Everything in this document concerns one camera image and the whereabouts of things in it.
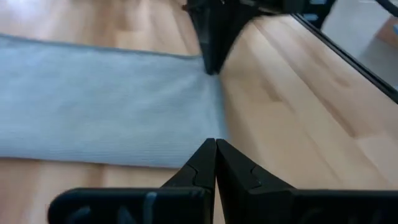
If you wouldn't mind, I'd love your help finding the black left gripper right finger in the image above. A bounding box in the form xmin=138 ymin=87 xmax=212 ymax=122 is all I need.
xmin=216 ymin=139 xmax=398 ymax=224

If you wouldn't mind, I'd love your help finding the grey microfiber towel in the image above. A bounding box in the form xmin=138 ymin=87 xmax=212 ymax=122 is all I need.
xmin=0 ymin=33 xmax=230 ymax=169

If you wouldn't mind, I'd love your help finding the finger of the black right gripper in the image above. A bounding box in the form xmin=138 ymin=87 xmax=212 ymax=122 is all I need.
xmin=187 ymin=6 xmax=216 ymax=75
xmin=214 ymin=6 xmax=259 ymax=75

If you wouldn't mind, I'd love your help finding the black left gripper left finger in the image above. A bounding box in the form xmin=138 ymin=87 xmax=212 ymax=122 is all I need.
xmin=47 ymin=138 xmax=218 ymax=224

